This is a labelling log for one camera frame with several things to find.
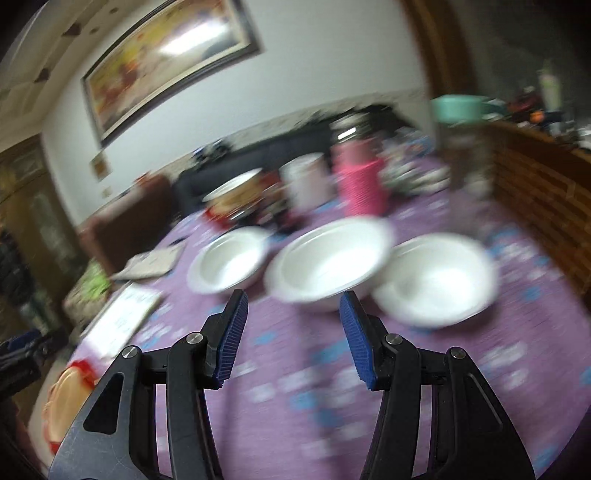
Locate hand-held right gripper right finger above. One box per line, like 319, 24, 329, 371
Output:
340, 291, 536, 480

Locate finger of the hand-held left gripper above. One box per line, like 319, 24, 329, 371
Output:
0, 331, 68, 358

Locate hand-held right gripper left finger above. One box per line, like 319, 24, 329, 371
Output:
48, 290, 249, 480

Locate beige plastic bowl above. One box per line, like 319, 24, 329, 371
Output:
46, 367, 95, 437

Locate red scalloped plastic plate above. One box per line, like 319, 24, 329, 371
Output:
42, 359, 100, 455

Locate large white paper bowl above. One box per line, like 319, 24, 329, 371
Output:
265, 218, 397, 311

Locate stack of beige bowls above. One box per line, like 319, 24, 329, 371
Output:
203, 168, 273, 217

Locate floral blanket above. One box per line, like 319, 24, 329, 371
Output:
62, 258, 116, 326

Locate small white paper bowl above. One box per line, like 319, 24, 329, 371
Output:
372, 232, 500, 328

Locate green cloth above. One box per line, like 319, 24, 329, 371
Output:
81, 262, 112, 296

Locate white paper sheets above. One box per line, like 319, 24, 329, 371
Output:
81, 282, 163, 361

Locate grey booklet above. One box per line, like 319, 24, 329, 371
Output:
113, 244, 185, 280

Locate wooden cabinet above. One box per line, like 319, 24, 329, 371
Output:
0, 138, 88, 333

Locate brown armchair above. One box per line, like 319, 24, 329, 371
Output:
78, 173, 185, 278

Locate bottle with pink knit sleeve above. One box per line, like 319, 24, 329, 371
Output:
330, 115, 391, 217

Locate white plastic jar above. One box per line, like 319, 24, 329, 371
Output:
279, 154, 331, 217

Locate white gloves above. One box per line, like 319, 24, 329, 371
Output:
383, 164, 451, 193

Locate black leather sofa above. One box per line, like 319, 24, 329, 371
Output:
175, 104, 416, 215

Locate clear bottle with mint lid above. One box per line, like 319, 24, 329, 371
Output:
431, 95, 498, 232

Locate brick pattern counter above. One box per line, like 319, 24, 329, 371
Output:
489, 120, 591, 305

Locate framed horse painting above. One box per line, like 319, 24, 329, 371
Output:
81, 0, 263, 148

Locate white bottle on counter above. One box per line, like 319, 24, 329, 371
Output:
538, 60, 560, 109

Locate small wall plaque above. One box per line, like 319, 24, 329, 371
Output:
90, 152, 112, 182

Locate wooden door frame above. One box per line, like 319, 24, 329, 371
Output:
402, 0, 481, 107

